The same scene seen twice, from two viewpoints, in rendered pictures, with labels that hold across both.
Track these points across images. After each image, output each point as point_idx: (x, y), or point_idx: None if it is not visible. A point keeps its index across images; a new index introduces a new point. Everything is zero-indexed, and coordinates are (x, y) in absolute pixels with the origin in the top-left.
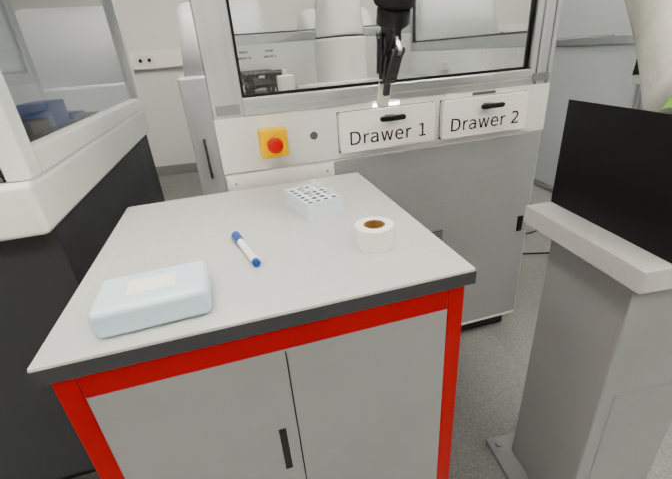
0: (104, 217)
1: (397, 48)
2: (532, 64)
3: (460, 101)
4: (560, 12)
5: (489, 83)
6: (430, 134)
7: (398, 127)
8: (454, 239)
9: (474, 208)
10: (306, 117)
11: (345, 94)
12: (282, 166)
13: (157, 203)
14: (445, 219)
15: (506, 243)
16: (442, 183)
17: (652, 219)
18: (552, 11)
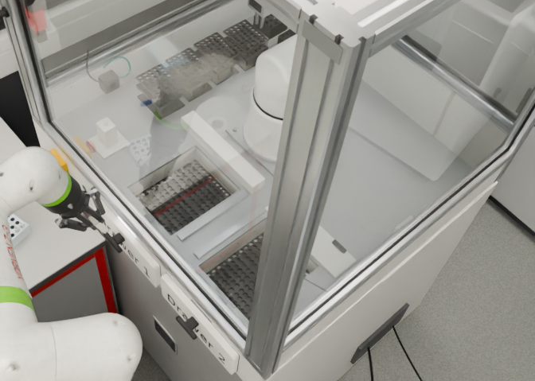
0: (17, 91)
1: (56, 221)
2: (245, 347)
3: (173, 292)
4: (271, 348)
5: (204, 311)
6: (153, 281)
7: (129, 250)
8: (185, 360)
9: (200, 365)
10: (79, 174)
11: (99, 190)
12: None
13: (5, 127)
14: (177, 340)
15: None
16: (173, 319)
17: None
18: (263, 338)
